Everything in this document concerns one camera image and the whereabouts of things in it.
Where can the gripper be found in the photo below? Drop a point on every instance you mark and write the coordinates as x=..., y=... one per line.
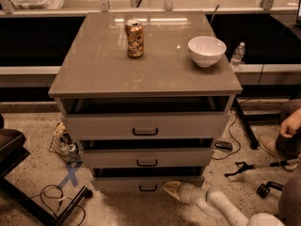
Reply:
x=187, y=193

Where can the grey drawer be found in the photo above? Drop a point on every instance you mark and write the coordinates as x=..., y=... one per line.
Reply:
x=145, y=125
x=146, y=158
x=144, y=179

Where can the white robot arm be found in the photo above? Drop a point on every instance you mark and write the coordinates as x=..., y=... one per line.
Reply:
x=215, y=203

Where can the grey drawer cabinet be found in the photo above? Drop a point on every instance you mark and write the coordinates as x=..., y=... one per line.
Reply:
x=98, y=77

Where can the person's hand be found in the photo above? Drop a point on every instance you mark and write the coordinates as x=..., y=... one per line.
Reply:
x=289, y=126

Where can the black power adapter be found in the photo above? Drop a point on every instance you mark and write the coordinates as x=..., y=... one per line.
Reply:
x=223, y=146

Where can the black reacher grabber tool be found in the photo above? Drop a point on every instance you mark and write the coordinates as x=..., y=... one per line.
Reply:
x=243, y=166

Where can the black caster wheel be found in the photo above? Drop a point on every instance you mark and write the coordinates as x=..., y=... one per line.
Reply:
x=264, y=189

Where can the black stand leg right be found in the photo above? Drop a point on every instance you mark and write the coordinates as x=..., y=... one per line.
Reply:
x=254, y=144

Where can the person's knee lower right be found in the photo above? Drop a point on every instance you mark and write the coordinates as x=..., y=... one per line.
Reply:
x=289, y=204

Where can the person's leg and shoe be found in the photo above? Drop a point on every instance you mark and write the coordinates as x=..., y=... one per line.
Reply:
x=284, y=148

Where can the white bowl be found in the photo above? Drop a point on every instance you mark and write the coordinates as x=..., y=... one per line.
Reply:
x=205, y=51

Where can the clear plastic water bottle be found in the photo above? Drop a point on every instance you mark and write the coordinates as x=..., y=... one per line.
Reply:
x=237, y=56

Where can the orange soda can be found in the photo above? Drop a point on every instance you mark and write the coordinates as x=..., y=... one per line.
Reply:
x=135, y=38

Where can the dark chair left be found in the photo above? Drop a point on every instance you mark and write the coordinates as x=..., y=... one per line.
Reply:
x=12, y=150

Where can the black stand base left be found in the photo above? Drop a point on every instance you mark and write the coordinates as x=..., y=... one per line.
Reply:
x=37, y=211

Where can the wire basket with cans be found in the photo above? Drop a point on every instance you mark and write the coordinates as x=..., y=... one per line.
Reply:
x=63, y=146

